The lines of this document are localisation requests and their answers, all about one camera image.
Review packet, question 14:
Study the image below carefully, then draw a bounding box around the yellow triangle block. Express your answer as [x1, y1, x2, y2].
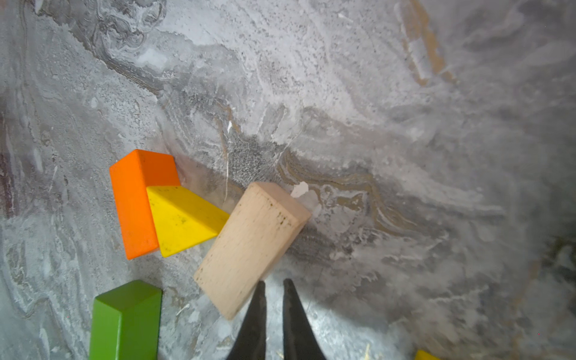
[146, 186, 230, 257]

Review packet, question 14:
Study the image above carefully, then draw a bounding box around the yellow rectangular block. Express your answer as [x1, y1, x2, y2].
[414, 349, 440, 360]

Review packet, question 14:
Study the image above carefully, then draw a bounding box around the natural wood block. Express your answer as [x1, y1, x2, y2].
[193, 181, 311, 320]

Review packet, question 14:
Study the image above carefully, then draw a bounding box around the orange block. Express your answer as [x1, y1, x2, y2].
[109, 149, 181, 260]

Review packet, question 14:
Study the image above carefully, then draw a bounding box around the green block left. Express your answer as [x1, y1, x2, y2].
[88, 280, 162, 359]

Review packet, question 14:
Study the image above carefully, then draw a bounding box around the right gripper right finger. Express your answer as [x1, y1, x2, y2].
[283, 278, 326, 360]

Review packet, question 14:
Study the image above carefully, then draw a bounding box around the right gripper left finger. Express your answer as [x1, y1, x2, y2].
[226, 280, 267, 360]

